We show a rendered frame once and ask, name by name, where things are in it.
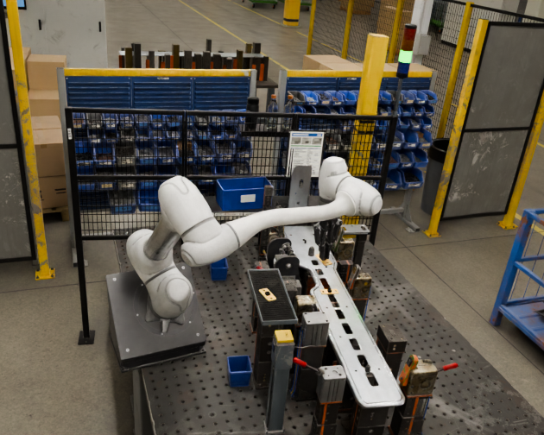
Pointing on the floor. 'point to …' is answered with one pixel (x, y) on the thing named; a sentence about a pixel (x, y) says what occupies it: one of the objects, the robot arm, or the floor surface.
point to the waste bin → (437, 153)
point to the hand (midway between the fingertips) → (325, 250)
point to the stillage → (538, 318)
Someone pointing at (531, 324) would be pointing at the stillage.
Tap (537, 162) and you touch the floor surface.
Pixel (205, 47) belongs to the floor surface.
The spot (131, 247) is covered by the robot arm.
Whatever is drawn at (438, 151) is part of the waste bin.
